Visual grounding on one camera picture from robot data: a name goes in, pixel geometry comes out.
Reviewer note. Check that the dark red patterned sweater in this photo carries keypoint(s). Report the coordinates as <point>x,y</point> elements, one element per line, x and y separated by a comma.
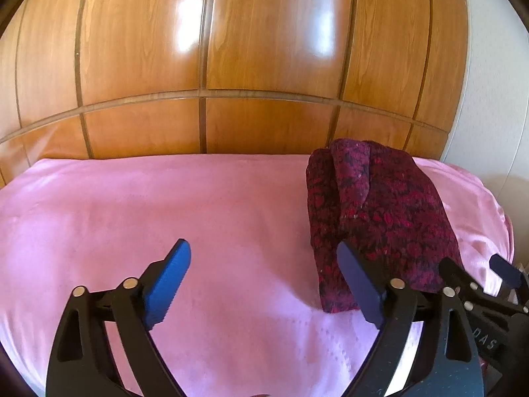
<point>392,206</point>

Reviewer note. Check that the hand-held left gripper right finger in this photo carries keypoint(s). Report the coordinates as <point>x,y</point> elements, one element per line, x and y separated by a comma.
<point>361,285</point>

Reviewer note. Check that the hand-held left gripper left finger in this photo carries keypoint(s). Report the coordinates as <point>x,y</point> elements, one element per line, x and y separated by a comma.
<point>169,281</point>

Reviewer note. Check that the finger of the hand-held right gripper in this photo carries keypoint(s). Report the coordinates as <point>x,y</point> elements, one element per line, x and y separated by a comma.
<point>454,275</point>
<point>508,273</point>

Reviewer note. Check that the wooden headboard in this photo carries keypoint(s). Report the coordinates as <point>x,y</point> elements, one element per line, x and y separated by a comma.
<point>264,49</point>

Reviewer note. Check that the pink blanket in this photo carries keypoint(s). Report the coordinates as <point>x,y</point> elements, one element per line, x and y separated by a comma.
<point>165,198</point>

